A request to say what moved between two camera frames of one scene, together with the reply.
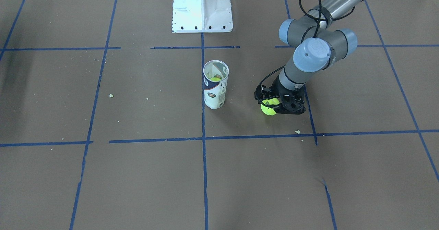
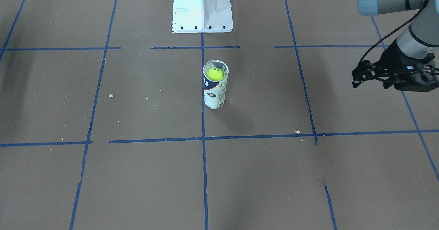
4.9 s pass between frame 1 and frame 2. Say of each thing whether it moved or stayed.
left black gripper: moved
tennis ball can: stayed
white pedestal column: stayed
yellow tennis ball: moved
